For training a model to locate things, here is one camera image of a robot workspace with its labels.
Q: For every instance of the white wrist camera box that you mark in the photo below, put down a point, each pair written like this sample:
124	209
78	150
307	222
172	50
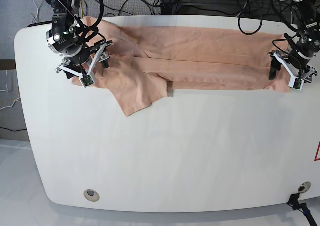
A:
296	83
87	80

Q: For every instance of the left table cable grommet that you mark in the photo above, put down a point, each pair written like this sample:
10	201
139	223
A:
91	195

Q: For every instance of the right table cable grommet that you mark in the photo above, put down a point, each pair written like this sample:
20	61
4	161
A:
303	188

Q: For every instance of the peach pink T-shirt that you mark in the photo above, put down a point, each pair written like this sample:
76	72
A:
147	61

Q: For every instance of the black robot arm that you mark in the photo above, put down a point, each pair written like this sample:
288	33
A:
69	37
307	31

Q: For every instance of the table cable grommet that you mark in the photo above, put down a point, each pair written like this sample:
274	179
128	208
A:
303	188
91	195

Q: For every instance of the black clamp with cable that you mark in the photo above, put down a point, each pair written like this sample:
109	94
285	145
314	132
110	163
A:
302	207

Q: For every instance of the red triangle warning sticker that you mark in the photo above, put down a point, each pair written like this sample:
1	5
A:
317	156

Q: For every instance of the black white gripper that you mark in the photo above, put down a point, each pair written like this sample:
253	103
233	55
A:
296	64
86	59

